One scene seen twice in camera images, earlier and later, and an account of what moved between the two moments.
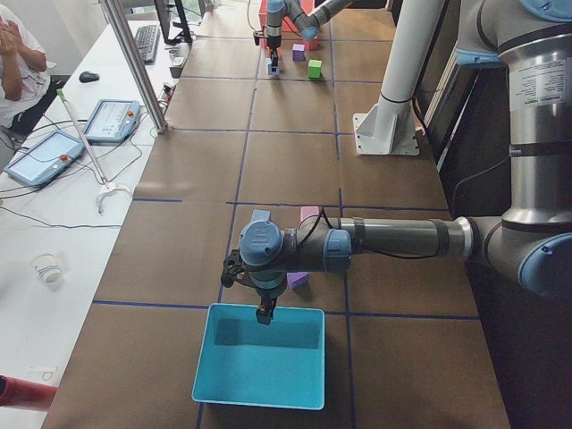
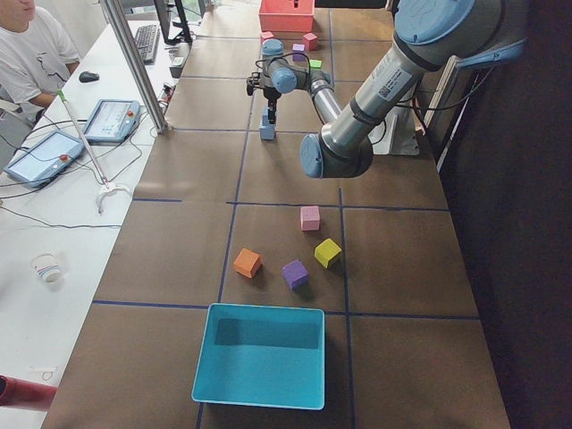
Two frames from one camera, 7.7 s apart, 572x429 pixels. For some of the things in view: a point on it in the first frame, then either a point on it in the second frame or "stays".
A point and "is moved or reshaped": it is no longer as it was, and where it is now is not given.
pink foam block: [307, 211] stays
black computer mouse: [86, 77] stays
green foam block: [315, 69] stays
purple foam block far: [297, 280] stays
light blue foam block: [258, 214] -> [265, 118]
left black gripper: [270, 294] -> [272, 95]
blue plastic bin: [242, 361] stays
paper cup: [47, 267] stays
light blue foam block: [270, 70] is moved or reshaped
